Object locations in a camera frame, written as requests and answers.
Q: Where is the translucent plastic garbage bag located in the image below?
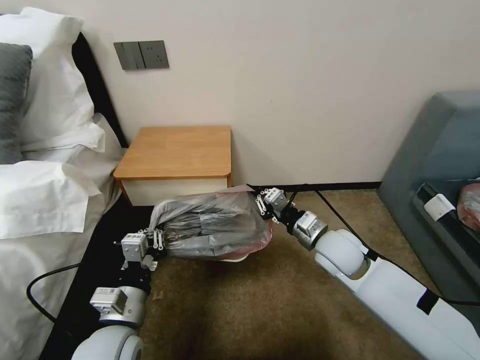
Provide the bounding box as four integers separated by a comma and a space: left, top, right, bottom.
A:
149, 185, 273, 264

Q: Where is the pink plastic bag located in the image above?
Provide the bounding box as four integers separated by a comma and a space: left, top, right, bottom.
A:
455, 182, 480, 228

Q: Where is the black skirting strip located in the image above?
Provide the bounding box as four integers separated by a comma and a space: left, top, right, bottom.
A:
245, 180, 382, 191

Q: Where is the wooden bedside table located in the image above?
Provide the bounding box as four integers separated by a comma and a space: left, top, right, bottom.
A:
113, 125, 233, 207

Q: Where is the white bed sheet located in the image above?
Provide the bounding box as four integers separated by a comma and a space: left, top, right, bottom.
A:
0, 112, 126, 360

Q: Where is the white pillow with flange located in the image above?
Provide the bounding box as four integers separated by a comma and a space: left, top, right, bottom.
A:
0, 160, 103, 240

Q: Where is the flat white pillow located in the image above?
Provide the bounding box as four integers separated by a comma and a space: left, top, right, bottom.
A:
19, 112, 109, 163

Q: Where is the black box with white label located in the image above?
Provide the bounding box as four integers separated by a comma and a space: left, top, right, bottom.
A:
411, 182, 480, 236

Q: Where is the black padded headboard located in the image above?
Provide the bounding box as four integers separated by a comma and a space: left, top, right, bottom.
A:
70, 31, 131, 149

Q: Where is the large white pillow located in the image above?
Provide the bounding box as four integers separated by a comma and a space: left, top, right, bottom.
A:
0, 6, 95, 152

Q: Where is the grey textured pillow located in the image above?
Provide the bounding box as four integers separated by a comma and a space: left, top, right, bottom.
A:
0, 42, 34, 165

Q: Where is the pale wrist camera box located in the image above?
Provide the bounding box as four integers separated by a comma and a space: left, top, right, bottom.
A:
121, 232, 148, 262
263, 188, 289, 210

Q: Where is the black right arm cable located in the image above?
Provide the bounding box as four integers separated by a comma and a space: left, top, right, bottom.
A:
286, 183, 480, 305

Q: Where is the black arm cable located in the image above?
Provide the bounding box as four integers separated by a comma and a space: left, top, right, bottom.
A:
26, 261, 82, 324
286, 183, 480, 305

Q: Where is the black bed frame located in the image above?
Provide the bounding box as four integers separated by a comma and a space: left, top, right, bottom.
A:
38, 202, 160, 360

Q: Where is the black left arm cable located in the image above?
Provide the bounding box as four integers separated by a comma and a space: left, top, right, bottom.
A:
26, 261, 82, 324

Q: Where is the grey wall socket panel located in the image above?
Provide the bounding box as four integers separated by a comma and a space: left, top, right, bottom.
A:
138, 40, 170, 70

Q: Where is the grey wall switch panel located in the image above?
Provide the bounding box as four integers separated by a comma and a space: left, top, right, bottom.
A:
113, 41, 147, 71

